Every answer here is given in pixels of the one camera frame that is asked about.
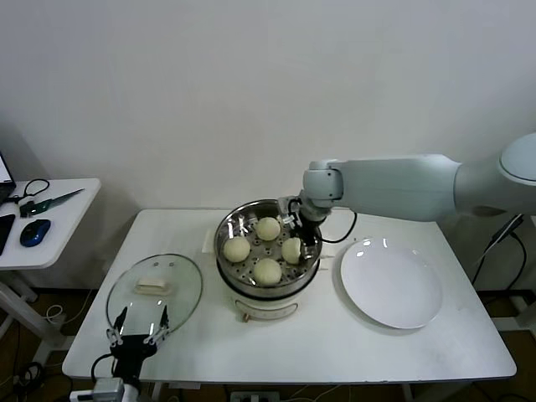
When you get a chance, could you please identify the white round plate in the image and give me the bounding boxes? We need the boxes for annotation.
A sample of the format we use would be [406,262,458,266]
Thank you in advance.
[339,238,444,330]

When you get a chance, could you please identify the black laptop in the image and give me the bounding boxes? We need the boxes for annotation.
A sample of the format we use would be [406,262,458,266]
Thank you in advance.
[0,150,18,207]

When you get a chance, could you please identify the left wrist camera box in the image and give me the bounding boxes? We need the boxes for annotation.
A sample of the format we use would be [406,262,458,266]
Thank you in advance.
[69,378,126,402]

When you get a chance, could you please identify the white electric cooking pot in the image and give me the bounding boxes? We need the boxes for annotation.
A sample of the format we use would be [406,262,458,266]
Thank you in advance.
[202,228,336,326]

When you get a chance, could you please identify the green black pointed tool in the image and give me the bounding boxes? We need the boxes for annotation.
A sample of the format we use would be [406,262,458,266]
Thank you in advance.
[18,188,86,219]

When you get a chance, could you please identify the stainless steel steamer basket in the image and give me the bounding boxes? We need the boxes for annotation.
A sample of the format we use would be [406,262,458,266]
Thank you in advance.
[214,199,323,296]

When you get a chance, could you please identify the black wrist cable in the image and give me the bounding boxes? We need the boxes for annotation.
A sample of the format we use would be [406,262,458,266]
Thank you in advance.
[91,353,115,379]
[317,210,358,245]

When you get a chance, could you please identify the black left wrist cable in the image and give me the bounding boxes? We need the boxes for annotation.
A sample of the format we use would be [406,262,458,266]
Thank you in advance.
[91,353,115,379]

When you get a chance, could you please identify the white floor cable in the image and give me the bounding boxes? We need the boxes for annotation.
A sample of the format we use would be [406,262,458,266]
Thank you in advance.
[44,288,95,326]

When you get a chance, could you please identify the black floor cable bundle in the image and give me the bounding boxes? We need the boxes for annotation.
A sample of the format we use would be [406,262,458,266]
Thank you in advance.
[12,362,47,393]

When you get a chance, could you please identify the round glass pot lid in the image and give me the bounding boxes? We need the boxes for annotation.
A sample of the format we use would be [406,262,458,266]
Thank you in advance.
[106,252,204,338]

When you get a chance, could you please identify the black looped cable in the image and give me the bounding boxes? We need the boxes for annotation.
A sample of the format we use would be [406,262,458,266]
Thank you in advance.
[2,178,51,206]

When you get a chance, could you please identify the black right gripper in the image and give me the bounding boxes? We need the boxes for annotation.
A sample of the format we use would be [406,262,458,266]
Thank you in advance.
[288,209,322,261]

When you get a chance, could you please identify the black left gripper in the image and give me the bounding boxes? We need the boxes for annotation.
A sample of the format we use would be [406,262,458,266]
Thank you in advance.
[105,305,169,378]

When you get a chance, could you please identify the blue computer mouse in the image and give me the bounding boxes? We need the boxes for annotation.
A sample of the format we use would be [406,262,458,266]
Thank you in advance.
[19,218,52,248]

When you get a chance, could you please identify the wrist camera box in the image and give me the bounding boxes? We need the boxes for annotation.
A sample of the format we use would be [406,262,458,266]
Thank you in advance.
[276,195,302,229]
[69,378,126,402]

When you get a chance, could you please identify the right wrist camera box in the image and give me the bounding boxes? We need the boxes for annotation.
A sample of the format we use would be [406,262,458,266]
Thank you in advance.
[276,195,302,229]

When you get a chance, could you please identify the black adapter power cable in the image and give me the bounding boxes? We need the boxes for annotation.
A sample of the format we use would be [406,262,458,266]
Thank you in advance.
[471,212,529,291]

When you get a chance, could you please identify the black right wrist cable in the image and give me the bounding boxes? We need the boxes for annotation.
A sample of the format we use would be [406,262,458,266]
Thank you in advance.
[317,210,358,245]

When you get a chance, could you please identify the white side table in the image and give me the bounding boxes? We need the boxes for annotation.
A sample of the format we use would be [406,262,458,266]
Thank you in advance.
[0,178,102,348]

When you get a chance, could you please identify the white steamed baozi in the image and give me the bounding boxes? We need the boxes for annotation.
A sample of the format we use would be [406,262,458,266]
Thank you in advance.
[255,216,281,242]
[281,237,303,265]
[253,258,283,287]
[223,237,251,264]

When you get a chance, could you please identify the black flat phone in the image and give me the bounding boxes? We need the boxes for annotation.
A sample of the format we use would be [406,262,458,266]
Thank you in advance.
[0,213,17,256]

